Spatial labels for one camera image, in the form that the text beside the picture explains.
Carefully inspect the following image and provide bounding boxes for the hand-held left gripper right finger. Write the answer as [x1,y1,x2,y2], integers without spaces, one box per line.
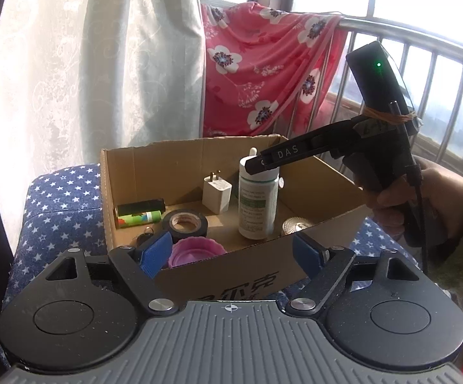
[286,234,420,313]

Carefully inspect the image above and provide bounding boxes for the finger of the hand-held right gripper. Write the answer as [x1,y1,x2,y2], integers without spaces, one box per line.
[243,153,281,177]

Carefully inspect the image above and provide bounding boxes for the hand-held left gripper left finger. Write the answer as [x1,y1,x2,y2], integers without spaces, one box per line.
[40,233,178,316]

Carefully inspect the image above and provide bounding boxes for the black key fob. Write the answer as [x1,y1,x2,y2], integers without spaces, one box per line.
[136,228,154,249]

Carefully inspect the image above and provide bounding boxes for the green lip balm tube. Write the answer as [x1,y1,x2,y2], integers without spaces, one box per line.
[117,210,162,228]

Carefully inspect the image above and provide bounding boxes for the white bottle with green label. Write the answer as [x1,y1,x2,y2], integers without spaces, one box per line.
[238,156,280,241]

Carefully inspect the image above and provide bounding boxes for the black electrical tape roll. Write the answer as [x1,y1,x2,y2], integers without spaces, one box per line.
[163,210,209,244]

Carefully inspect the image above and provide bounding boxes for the black cylinder tube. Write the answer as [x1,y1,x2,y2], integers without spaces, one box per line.
[116,199,165,217]

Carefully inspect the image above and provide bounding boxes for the white charger plug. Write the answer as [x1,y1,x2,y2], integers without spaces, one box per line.
[202,171,232,214]

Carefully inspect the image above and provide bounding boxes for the cardboard box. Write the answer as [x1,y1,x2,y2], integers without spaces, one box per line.
[99,134,372,300]

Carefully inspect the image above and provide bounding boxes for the person's right hand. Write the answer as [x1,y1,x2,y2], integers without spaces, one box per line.
[365,156,463,249]

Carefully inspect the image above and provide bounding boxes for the tan rubber band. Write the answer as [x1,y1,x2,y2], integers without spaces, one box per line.
[361,106,418,124]

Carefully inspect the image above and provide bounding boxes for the metal railing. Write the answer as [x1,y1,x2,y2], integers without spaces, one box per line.
[200,0,463,177]

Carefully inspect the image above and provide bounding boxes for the red floral cloth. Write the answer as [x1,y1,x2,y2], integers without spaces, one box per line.
[200,2,348,139]

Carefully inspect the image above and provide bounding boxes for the blue star-printed blanket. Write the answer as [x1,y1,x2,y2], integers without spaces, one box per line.
[2,164,416,316]

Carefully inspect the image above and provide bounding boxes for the white patterned curtain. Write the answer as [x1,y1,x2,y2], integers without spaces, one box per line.
[0,0,206,177]

